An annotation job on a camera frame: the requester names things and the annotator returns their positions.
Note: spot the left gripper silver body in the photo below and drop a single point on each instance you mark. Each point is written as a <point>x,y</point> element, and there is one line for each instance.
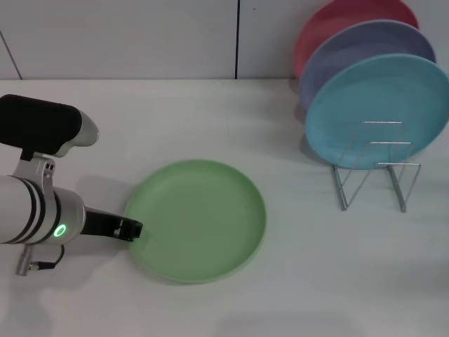
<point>70,210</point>

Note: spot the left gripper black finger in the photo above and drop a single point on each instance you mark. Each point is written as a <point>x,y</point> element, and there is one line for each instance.
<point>105,224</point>

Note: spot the green plastic plate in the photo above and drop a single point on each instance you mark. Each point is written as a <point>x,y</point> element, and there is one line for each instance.
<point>200,224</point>

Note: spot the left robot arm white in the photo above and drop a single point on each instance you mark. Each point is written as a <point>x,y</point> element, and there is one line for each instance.
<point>14,207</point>

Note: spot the pink plastic plate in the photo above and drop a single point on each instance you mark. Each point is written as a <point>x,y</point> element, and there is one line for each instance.
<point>326,24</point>

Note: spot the purple plastic plate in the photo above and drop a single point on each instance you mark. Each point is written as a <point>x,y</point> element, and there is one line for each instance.
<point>350,49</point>

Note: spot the light blue plastic plate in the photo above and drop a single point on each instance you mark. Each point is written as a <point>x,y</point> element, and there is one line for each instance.
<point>379,94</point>

